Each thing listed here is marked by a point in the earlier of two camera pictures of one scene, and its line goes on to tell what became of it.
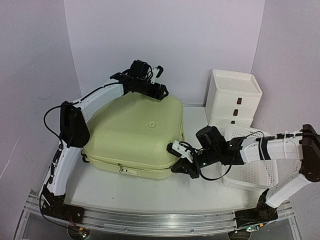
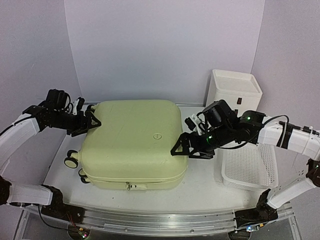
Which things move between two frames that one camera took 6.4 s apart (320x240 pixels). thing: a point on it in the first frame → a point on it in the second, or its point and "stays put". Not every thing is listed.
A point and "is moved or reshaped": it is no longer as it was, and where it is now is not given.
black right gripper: (183, 166) → (184, 139)
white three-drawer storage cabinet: (233, 99) stays put
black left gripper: (160, 96) → (82, 126)
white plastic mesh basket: (260, 174) stays put
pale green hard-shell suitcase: (129, 134) is moved or reshaped
